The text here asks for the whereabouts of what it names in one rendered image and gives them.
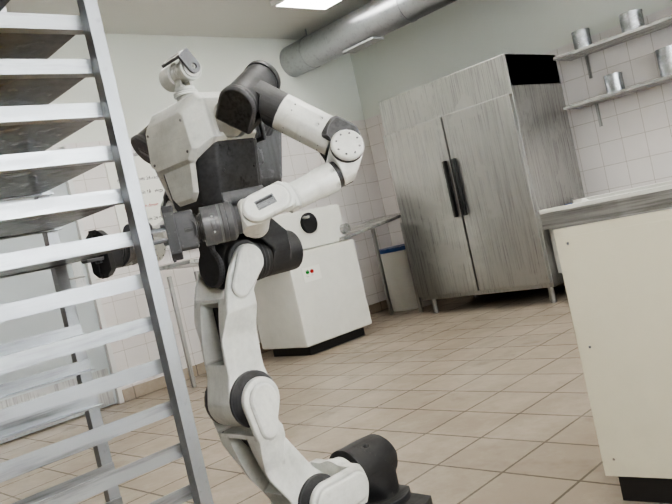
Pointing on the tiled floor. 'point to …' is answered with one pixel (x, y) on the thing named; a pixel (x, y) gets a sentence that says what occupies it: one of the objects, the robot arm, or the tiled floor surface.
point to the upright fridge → (482, 175)
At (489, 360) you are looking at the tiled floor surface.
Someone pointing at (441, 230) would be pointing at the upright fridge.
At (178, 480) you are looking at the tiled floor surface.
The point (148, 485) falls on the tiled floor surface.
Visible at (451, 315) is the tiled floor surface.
